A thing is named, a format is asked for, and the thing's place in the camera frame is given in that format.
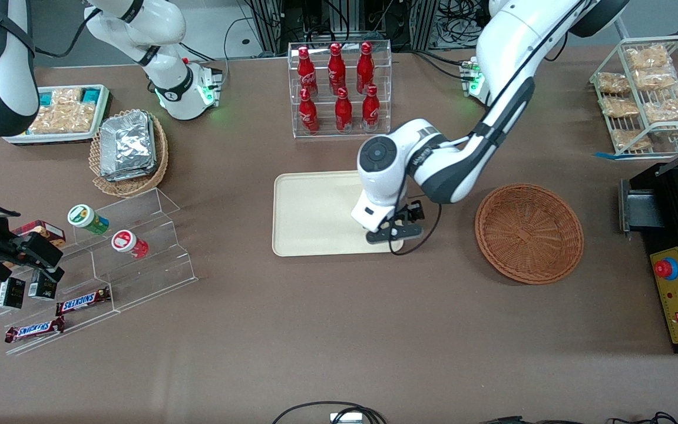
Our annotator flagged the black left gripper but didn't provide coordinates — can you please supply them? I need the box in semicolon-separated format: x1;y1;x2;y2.
366;201;425;244

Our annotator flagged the beige rectangular tray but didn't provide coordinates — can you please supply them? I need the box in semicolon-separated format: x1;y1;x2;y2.
273;170;404;257

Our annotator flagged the white plastic snack tray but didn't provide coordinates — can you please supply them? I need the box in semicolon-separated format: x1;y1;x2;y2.
3;84;111;145

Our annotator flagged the round brown wicker basket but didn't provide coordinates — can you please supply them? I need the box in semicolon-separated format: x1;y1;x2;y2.
474;183;585;286

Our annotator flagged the oval tan wicker basket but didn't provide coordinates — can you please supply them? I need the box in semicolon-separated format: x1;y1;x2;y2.
89;109;170;198

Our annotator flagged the red brown snack box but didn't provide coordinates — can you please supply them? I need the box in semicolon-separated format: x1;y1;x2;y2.
11;220;67;249

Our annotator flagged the small black box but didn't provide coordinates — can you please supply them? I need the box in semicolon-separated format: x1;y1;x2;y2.
28;271;58;301
0;277;27;310

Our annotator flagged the green cup with white lid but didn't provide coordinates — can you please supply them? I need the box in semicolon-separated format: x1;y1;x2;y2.
67;204;110;236

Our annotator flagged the brown snickers bar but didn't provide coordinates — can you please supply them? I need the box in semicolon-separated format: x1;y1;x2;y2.
4;316;66;344
55;287;112;316

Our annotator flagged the red cup with white lid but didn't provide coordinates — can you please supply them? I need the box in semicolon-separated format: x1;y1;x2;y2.
111;230;150;259

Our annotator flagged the clear acrylic stepped stand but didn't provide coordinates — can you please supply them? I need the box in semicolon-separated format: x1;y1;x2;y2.
0;187;199;357

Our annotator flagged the red cola bottle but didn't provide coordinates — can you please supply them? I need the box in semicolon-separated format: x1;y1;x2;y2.
297;46;318;98
298;87;320;135
328;42;346;95
335;87;353;133
362;84;381;131
356;41;375;95

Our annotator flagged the silver foil pack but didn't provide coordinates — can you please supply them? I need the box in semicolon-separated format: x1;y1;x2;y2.
100;111;154;175
103;118;158;183

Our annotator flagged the clear bag of crackers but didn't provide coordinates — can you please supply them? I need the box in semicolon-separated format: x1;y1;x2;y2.
28;104;95;135
50;87;84;107

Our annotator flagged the clear acrylic bottle rack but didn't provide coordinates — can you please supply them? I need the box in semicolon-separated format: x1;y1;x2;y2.
288;39;393;140

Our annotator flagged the black equipment rack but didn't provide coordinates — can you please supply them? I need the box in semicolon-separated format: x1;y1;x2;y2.
244;0;441;55

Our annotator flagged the grey metal block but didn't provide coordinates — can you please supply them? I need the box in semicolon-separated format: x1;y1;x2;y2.
619;178;666;235

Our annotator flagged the bagged bread pastry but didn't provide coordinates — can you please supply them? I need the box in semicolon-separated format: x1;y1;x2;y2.
635;68;678;90
644;94;678;124
596;72;631;95
600;96;640;118
626;45;672;70
611;129;653;151

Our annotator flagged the black control box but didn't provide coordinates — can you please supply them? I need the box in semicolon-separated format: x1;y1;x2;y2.
619;163;678;355

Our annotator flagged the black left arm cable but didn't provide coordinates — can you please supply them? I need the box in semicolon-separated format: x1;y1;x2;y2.
389;0;587;256

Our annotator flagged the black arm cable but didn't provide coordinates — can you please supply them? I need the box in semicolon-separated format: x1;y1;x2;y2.
31;7;105;59
389;0;587;256

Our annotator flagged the black looped cable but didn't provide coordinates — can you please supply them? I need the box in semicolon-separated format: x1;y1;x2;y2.
271;401;388;424

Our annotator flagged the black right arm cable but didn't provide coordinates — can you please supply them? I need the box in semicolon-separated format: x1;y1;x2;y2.
31;7;105;59

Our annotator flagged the black cable bundle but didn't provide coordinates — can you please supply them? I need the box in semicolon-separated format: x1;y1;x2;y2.
433;0;495;49

